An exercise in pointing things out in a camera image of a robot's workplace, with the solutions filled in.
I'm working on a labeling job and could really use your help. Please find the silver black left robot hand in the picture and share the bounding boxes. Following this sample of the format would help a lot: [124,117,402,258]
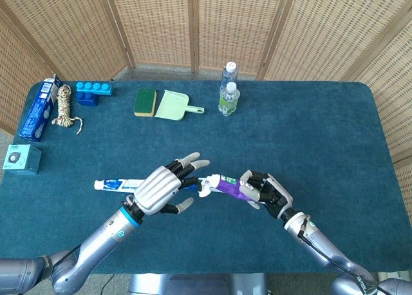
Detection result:
[133,151,211,216]

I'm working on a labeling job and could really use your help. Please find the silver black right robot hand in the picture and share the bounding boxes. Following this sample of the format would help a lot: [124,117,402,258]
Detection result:
[238,169,294,220]

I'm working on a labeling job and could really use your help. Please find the short purple toothpaste tube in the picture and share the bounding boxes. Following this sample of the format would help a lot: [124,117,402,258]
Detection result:
[198,174,262,209]

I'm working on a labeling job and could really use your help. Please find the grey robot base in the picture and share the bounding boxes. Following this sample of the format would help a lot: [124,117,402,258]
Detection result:
[128,273,268,295]

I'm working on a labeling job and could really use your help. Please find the crumpled blue white toothpaste tube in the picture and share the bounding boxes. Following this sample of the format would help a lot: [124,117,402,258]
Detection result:
[93,178,152,193]

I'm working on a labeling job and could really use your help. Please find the teal table cloth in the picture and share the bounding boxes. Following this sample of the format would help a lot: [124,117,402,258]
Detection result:
[0,80,405,275]

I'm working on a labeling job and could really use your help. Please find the light green plastic dustpan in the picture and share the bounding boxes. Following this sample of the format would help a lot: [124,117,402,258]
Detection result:
[154,89,205,121]

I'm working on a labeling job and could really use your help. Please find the green yellow sponge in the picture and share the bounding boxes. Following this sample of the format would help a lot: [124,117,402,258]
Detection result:
[133,88,158,119]

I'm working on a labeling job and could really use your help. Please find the clear bottle with green label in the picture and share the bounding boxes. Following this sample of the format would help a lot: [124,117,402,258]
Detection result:
[218,81,241,117]

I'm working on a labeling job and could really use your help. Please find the dark blue toy brick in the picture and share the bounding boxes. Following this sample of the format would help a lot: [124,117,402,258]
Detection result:
[77,91,100,108]

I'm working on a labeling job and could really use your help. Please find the light blue long toy brick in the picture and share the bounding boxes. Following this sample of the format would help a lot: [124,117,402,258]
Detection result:
[76,81,113,97]

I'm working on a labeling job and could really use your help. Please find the tall clear plastic bottle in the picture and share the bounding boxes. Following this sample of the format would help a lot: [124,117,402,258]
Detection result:
[220,61,239,96]

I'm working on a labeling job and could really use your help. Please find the teal cube product box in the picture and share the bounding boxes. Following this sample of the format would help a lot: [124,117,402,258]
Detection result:
[2,144,43,175]

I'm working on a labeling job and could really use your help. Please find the blue white carton box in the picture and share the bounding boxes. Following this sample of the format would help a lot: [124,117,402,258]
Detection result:
[18,74,62,143]

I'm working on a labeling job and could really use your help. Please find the bamboo folding screen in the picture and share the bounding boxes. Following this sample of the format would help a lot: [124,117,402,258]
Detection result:
[0,0,412,212]

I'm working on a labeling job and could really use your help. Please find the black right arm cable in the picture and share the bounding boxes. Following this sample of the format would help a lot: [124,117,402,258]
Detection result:
[297,219,384,292]

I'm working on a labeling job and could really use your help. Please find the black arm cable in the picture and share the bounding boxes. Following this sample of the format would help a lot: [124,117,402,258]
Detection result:
[297,219,384,292]
[41,243,83,276]

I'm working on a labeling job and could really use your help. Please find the black floor cable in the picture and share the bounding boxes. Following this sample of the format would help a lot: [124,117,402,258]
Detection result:
[102,274,115,295]

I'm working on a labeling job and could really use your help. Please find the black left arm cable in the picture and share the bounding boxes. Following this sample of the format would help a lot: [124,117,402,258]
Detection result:
[41,243,83,276]

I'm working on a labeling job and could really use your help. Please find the beige braided rope bundle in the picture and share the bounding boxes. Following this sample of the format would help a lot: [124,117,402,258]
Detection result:
[51,84,84,135]

